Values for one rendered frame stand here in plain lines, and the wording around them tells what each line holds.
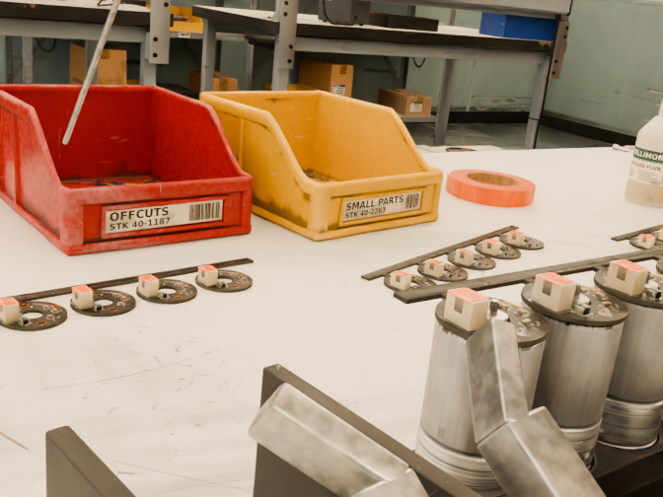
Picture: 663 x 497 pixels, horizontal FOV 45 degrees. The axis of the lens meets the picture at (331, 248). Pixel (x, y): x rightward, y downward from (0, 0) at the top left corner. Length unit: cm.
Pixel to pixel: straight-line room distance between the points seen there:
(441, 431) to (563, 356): 3
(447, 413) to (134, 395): 12
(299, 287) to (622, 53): 581
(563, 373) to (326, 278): 19
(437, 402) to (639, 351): 6
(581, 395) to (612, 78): 597
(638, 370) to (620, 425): 2
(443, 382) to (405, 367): 12
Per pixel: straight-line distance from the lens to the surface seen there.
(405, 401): 27
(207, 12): 319
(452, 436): 18
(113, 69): 427
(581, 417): 20
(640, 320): 21
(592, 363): 19
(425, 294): 19
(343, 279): 37
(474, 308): 17
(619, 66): 613
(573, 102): 636
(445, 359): 17
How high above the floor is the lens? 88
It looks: 18 degrees down
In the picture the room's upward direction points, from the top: 6 degrees clockwise
